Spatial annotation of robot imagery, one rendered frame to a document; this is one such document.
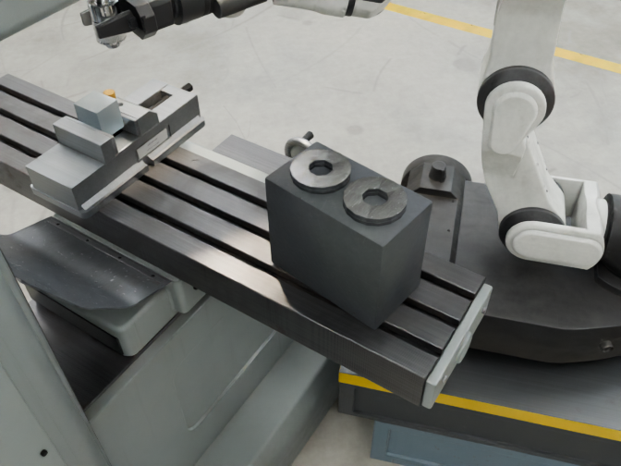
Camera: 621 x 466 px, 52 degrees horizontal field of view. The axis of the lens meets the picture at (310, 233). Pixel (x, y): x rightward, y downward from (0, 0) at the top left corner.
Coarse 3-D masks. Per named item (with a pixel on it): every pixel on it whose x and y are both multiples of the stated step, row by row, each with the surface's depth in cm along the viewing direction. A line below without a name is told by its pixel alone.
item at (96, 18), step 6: (90, 12) 98; (108, 12) 98; (114, 12) 98; (120, 12) 100; (96, 18) 98; (102, 18) 98; (96, 24) 99; (96, 36) 101; (114, 36) 100; (120, 36) 101; (126, 36) 103; (102, 42) 101; (108, 42) 101; (114, 42) 101; (120, 42) 102
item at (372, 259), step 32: (320, 160) 96; (352, 160) 98; (288, 192) 93; (320, 192) 92; (352, 192) 90; (384, 192) 90; (288, 224) 97; (320, 224) 92; (352, 224) 88; (384, 224) 87; (416, 224) 90; (288, 256) 103; (320, 256) 96; (352, 256) 91; (384, 256) 86; (416, 256) 96; (320, 288) 102; (352, 288) 95; (384, 288) 92; (384, 320) 99
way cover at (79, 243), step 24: (0, 240) 115; (24, 240) 120; (48, 240) 121; (72, 240) 122; (96, 240) 123; (24, 264) 107; (48, 264) 112; (72, 264) 116; (96, 264) 117; (120, 264) 118; (48, 288) 100; (72, 288) 105; (96, 288) 110; (120, 288) 112; (144, 288) 113
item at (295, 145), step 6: (294, 138) 173; (300, 138) 173; (306, 138) 173; (312, 138) 176; (288, 144) 175; (294, 144) 174; (300, 144) 172; (306, 144) 172; (288, 150) 177; (294, 150) 176; (300, 150) 175; (288, 156) 178; (294, 156) 178
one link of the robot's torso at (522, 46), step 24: (504, 0) 109; (528, 0) 108; (552, 0) 107; (504, 24) 114; (528, 24) 113; (552, 24) 112; (504, 48) 117; (528, 48) 116; (552, 48) 115; (480, 72) 130; (504, 72) 119; (528, 72) 117; (552, 72) 118; (480, 96) 123; (552, 96) 120
